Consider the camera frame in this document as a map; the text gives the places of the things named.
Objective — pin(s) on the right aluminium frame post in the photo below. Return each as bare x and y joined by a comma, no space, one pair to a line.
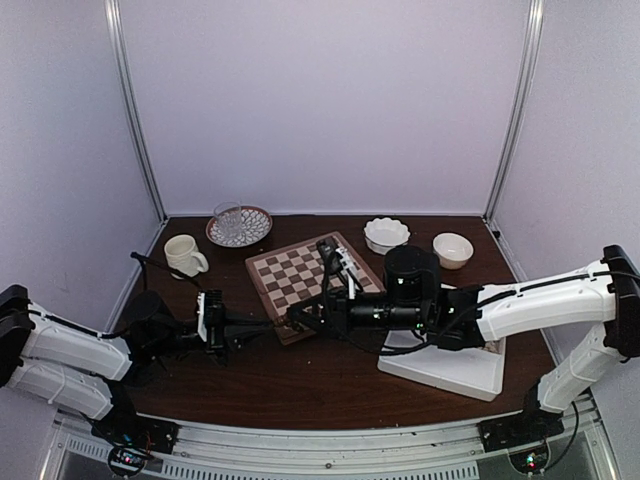
528,63

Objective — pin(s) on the cream ribbed mug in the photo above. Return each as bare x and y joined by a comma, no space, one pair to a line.
182,254

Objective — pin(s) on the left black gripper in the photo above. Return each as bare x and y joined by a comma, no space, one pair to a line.
224,332

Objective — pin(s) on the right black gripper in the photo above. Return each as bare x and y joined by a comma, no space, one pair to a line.
334,316

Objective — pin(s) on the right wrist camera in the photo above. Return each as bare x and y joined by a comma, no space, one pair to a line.
338,262

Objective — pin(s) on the patterned ceramic plate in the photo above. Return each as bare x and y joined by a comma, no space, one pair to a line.
256,225

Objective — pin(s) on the cream round bowl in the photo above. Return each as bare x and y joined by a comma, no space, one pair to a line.
453,250

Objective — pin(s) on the left aluminium frame post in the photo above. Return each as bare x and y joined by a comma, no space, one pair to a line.
117,39

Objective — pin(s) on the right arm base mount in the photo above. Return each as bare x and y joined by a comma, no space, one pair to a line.
524,437

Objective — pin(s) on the aluminium frame post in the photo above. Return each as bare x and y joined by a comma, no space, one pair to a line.
528,63
117,39

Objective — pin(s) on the clear drinking glass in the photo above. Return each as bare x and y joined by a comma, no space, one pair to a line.
229,218

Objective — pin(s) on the wooden chess board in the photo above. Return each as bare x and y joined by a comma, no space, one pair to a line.
285,276

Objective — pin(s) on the white foam tray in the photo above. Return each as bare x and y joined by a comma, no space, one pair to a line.
475,372

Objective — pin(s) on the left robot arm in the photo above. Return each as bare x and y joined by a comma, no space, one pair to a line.
90,372

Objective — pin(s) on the white fluted bowl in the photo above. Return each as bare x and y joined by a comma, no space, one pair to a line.
383,234

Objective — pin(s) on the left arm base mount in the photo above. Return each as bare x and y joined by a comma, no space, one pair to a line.
135,441

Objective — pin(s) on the front aluminium rail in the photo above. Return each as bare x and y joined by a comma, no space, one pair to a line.
452,450

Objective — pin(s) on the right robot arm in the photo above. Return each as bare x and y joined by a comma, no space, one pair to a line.
434,333

